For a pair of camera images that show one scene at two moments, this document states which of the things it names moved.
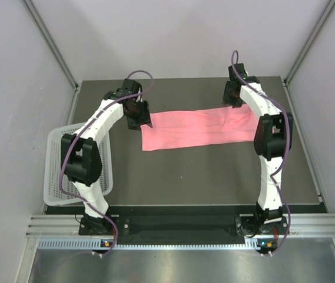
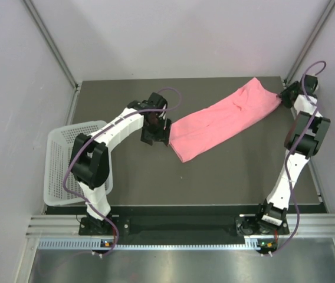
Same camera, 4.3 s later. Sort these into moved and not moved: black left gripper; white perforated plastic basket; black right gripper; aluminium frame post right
Moved: black right gripper; black left gripper
Not moved: white perforated plastic basket; aluminium frame post right
